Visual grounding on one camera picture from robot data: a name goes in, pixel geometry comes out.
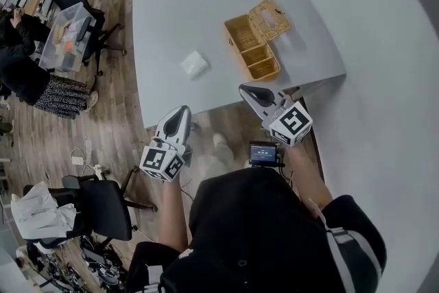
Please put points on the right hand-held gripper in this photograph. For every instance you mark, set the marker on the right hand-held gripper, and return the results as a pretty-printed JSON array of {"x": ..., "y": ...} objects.
[{"x": 291, "y": 123}]

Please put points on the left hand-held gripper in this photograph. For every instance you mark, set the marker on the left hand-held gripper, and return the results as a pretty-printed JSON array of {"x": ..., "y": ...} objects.
[{"x": 161, "y": 161}]

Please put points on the wicker container with lid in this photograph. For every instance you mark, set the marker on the wicker container with lid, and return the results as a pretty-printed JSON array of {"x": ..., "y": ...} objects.
[{"x": 252, "y": 44}]

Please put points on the white packet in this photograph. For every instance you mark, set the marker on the white packet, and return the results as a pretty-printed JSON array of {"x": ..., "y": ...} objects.
[{"x": 195, "y": 65}]

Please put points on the person's right forearm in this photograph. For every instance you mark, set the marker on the person's right forearm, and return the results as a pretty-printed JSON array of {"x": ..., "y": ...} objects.
[{"x": 307, "y": 178}]

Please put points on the person's left forearm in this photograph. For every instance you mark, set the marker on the person's left forearm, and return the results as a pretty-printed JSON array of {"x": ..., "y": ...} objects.
[{"x": 173, "y": 209}]

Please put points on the person's shoe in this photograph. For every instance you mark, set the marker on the person's shoe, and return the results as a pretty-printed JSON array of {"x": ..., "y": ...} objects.
[{"x": 223, "y": 144}]

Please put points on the small black screen device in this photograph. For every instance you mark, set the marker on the small black screen device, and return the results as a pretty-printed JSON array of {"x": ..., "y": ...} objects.
[{"x": 263, "y": 153}]

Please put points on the person's black top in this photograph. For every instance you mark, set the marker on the person's black top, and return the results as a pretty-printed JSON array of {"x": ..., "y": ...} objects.
[{"x": 254, "y": 236}]

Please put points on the clear plastic storage bin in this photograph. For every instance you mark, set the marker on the clear plastic storage bin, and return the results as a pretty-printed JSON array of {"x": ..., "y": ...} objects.
[{"x": 67, "y": 41}]

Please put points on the white crumpled cloth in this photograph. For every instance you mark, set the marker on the white crumpled cloth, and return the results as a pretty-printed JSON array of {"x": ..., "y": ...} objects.
[{"x": 41, "y": 212}]

